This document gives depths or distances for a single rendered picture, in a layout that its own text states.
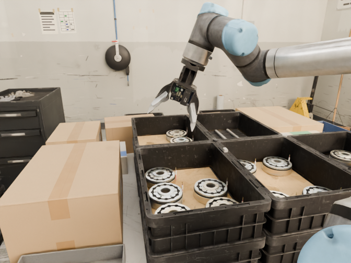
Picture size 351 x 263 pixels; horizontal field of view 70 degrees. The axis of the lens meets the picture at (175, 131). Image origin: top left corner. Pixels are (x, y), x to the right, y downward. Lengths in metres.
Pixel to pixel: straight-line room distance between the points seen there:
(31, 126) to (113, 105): 2.11
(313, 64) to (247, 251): 0.47
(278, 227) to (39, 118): 1.78
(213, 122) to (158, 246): 0.88
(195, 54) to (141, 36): 3.29
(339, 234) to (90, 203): 0.58
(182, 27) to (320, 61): 3.51
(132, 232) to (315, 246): 0.65
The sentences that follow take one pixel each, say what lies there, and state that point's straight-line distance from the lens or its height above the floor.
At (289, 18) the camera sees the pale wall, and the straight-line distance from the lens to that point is 4.76.
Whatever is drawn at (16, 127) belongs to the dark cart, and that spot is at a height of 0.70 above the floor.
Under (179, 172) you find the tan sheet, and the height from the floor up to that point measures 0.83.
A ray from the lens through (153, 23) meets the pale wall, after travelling 3.99.
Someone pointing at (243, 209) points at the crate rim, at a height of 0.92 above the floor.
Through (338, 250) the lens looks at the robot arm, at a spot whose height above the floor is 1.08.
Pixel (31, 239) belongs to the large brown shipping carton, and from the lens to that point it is 0.82.
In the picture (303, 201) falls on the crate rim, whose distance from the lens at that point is 0.69.
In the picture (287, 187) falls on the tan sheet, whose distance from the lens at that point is 0.92.
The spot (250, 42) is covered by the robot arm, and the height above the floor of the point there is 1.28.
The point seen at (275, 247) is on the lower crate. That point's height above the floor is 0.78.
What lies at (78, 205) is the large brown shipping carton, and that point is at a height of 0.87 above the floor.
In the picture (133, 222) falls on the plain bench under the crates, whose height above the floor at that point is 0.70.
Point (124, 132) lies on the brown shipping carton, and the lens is 1.38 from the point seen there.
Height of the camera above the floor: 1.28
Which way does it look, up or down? 19 degrees down
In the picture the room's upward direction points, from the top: straight up
